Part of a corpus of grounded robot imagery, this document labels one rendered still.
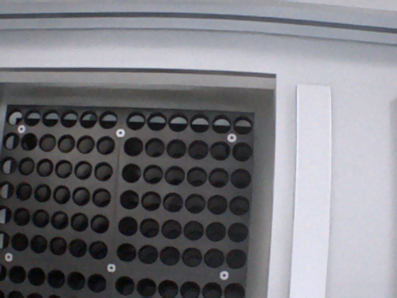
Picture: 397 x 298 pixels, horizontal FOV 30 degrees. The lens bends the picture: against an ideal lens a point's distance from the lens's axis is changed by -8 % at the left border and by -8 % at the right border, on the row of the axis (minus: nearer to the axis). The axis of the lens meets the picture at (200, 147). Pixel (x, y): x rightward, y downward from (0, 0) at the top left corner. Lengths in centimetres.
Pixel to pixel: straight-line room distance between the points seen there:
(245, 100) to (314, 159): 15
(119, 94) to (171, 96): 4
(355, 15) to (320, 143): 8
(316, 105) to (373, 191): 6
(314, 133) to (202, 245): 10
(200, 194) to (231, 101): 11
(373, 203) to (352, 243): 3
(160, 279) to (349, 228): 13
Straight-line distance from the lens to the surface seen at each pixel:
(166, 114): 53
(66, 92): 62
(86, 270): 51
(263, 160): 59
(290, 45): 50
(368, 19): 48
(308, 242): 45
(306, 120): 47
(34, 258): 52
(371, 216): 47
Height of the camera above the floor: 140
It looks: 72 degrees down
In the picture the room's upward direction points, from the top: 5 degrees counter-clockwise
